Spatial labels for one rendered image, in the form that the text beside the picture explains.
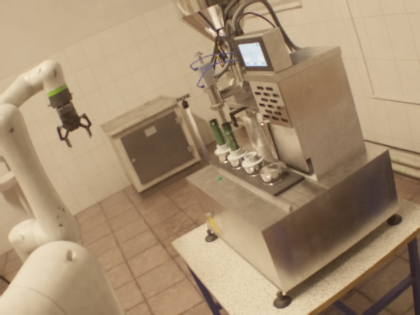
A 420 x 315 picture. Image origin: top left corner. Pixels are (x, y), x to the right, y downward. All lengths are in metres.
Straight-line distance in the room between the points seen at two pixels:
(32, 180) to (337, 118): 0.94
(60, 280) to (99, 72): 4.35
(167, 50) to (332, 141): 3.91
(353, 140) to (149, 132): 3.18
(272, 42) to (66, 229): 0.85
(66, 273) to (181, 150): 3.89
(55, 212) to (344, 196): 0.89
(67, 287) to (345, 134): 0.94
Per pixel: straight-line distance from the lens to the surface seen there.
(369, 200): 1.27
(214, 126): 1.48
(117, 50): 4.83
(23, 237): 1.45
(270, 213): 1.12
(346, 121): 1.23
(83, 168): 4.88
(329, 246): 1.22
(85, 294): 0.52
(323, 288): 1.23
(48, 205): 1.34
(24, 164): 1.31
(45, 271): 0.51
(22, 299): 0.49
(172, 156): 4.34
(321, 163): 1.19
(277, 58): 1.07
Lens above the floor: 1.57
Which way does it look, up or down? 21 degrees down
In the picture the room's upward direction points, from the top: 22 degrees counter-clockwise
